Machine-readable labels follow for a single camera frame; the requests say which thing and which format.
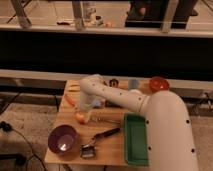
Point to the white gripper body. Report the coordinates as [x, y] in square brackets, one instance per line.
[86, 104]

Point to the orange apple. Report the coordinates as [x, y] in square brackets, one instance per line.
[80, 118]

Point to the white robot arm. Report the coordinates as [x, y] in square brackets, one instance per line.
[169, 132]

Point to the small metal cup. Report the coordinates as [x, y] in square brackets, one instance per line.
[113, 83]

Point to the light blue cup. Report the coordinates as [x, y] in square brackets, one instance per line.
[133, 84]

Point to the orange carrot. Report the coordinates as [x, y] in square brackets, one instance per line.
[69, 100]

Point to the purple bowl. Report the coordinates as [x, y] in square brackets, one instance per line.
[62, 139]

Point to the green plastic tray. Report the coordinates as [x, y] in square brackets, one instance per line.
[135, 143]

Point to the red bowl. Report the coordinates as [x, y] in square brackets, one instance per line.
[158, 83]

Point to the black handled metal scraper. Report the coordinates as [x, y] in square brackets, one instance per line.
[88, 150]

